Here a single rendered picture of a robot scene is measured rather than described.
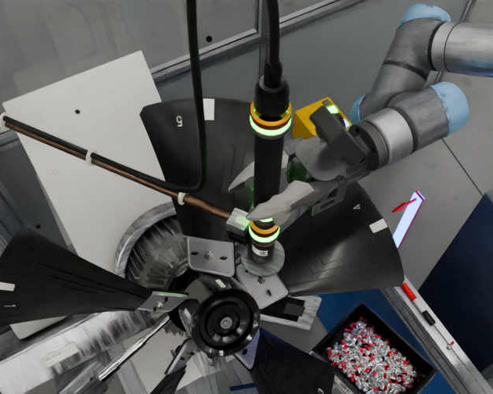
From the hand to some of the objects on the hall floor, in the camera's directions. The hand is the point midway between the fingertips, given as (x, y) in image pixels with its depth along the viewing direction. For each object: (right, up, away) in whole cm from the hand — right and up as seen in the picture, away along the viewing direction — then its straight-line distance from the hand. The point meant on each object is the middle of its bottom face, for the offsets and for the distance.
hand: (246, 196), depth 71 cm
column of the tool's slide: (-62, -50, +144) cm, 164 cm away
